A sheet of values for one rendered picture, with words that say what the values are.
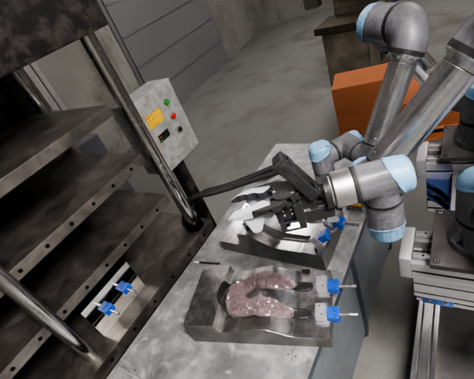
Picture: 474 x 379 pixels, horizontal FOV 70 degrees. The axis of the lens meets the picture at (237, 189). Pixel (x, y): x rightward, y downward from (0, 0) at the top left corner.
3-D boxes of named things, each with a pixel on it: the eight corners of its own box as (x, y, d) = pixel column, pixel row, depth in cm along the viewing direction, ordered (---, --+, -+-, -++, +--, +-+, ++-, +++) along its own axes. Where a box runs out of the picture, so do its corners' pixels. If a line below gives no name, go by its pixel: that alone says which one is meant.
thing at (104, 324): (144, 285, 161) (126, 261, 151) (104, 336, 145) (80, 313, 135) (86, 264, 190) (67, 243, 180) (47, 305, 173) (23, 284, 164)
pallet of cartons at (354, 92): (326, 154, 333) (313, 94, 297) (345, 108, 392) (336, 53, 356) (468, 149, 272) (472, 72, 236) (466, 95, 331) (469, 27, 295)
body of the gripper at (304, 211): (279, 234, 70) (338, 221, 67) (268, 200, 66) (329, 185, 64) (278, 214, 77) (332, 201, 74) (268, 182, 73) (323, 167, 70)
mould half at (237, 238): (345, 223, 146) (340, 200, 139) (326, 271, 131) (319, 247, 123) (248, 211, 175) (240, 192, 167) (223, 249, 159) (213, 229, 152)
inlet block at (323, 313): (358, 312, 111) (356, 302, 108) (359, 326, 107) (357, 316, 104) (318, 311, 116) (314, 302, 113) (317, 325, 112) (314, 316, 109)
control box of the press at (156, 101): (258, 263, 253) (172, 77, 171) (239, 296, 235) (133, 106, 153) (234, 257, 266) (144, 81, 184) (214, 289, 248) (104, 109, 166)
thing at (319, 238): (344, 227, 123) (333, 218, 123) (341, 238, 120) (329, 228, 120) (323, 239, 134) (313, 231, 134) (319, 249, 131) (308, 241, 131)
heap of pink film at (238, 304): (298, 278, 125) (293, 265, 121) (293, 322, 112) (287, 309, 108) (233, 280, 135) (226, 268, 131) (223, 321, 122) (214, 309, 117)
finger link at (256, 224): (238, 244, 69) (280, 227, 69) (228, 221, 66) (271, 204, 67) (235, 236, 72) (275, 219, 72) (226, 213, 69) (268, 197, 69)
